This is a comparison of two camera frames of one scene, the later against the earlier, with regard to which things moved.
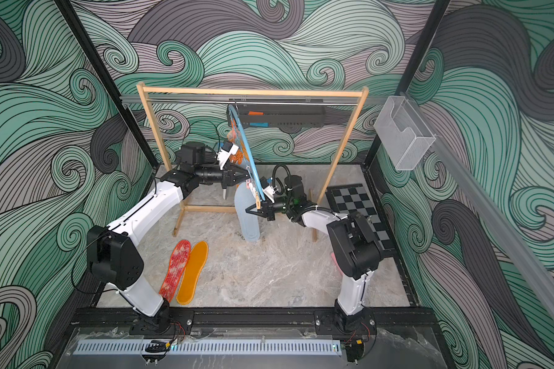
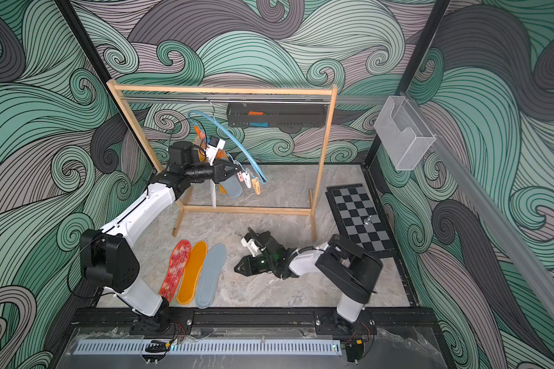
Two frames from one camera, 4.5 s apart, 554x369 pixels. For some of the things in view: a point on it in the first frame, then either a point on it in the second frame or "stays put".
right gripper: [269, 211] to [250, 262]
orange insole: [241, 156] to [199, 142]
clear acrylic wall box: [403, 133] stays put
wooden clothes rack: [181, 208] to [119, 88]
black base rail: [252, 320] stays put
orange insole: [187, 289] stays put
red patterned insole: [178, 263] stays put
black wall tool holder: [287, 114] stays put
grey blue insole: [245, 199] to [213, 264]
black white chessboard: [354, 198] stays put
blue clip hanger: [232, 108] to [236, 138]
